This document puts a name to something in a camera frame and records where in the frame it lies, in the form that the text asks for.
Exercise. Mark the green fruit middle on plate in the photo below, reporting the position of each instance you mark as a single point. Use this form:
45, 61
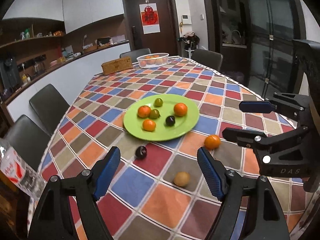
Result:
154, 114

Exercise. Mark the dark plum on table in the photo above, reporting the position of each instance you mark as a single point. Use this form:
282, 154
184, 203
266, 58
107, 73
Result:
141, 152

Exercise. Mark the green fruit on plate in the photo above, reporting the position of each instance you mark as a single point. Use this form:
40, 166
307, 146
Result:
154, 114
158, 102

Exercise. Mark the dark brown door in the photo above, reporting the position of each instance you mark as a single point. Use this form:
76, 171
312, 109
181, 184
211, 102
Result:
164, 42

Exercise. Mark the brown round fruit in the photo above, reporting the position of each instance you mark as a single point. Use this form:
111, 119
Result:
181, 179

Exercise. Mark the kitchen counter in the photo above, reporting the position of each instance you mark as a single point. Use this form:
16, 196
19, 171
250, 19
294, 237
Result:
69, 79

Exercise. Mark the orange front on plate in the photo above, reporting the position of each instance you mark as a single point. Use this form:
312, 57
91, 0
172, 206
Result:
149, 125

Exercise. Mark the orange left on plate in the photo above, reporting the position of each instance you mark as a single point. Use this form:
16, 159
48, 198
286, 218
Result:
144, 111

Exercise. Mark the woven brown box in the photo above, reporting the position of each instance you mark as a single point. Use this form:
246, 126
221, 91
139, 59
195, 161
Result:
117, 65

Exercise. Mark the dark chair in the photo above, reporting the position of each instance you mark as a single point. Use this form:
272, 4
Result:
50, 106
29, 140
208, 58

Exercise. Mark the dark chair far right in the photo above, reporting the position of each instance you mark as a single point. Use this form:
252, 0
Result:
208, 58

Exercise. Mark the black camera housing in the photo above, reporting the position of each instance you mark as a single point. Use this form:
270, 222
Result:
308, 53

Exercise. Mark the clear plastic water bottle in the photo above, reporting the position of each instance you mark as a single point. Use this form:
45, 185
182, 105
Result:
20, 173

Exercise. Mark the colourful checkered tablecloth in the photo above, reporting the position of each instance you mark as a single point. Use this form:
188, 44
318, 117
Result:
142, 201

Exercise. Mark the orange right on plate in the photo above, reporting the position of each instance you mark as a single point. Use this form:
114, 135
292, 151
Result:
180, 109

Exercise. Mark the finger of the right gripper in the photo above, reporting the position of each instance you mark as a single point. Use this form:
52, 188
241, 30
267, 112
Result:
246, 138
256, 107

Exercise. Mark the dark chair near left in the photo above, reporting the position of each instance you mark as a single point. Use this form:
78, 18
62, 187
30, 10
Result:
29, 140

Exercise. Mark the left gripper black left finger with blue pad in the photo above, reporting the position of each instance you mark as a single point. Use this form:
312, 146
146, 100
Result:
53, 219

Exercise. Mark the orange on table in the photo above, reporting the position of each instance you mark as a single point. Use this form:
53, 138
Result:
212, 142

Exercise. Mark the green plate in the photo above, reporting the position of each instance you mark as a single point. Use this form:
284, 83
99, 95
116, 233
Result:
133, 123

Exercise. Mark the dark chair far end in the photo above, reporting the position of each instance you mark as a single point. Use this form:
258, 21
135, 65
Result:
134, 54

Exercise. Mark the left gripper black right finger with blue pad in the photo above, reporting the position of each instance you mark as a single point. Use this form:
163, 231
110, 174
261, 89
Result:
264, 218

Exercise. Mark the green fruit back on plate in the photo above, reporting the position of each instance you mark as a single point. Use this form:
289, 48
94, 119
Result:
158, 102

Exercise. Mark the white wall intercom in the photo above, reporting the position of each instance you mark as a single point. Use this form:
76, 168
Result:
186, 19

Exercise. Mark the white wire fruit basket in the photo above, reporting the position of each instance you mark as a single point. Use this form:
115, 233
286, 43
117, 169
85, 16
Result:
153, 60

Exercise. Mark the dark plum on plate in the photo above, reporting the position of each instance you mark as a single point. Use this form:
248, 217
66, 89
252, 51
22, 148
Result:
170, 120

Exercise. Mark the red white door poster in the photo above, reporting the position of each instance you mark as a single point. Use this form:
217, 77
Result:
149, 18

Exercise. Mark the orange on plate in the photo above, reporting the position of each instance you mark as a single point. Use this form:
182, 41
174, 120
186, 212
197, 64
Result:
180, 109
144, 111
149, 125

